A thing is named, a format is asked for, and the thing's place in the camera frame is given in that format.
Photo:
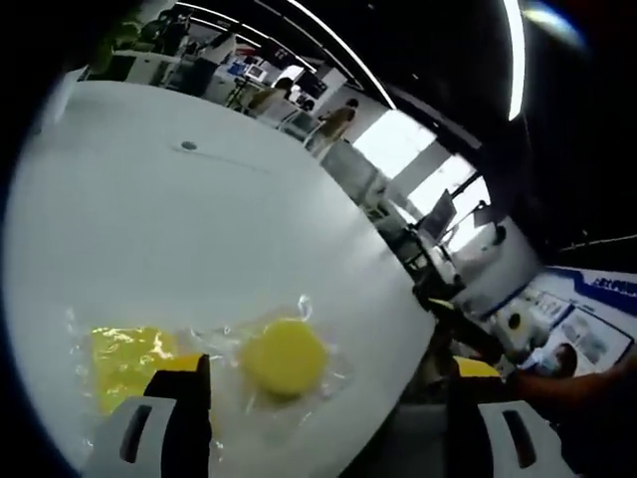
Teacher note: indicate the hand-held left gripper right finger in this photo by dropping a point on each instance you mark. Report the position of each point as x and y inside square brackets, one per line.
[465, 428]

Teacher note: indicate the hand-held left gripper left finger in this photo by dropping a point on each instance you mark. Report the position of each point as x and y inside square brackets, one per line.
[184, 428]

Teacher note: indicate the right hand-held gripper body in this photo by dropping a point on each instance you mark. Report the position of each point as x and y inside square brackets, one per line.
[515, 321]

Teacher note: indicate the rectangular yellow silicone block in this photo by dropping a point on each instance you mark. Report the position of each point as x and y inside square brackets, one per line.
[124, 368]

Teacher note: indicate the round yellow silicone block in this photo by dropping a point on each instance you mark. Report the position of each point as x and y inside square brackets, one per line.
[283, 356]

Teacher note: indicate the black metal stand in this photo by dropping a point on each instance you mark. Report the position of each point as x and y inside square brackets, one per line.
[428, 264]

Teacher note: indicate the dark computer monitor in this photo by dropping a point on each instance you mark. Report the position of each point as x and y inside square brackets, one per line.
[440, 216]

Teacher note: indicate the thick ceiling light strip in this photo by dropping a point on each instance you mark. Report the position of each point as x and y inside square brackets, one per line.
[517, 55]

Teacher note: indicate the long curved ceiling light strip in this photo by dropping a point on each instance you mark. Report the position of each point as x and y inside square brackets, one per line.
[348, 55]

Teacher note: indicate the green leafy plant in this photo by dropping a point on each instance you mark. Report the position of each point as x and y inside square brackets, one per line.
[119, 47]

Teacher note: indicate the wall poster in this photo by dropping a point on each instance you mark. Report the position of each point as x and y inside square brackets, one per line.
[592, 323]

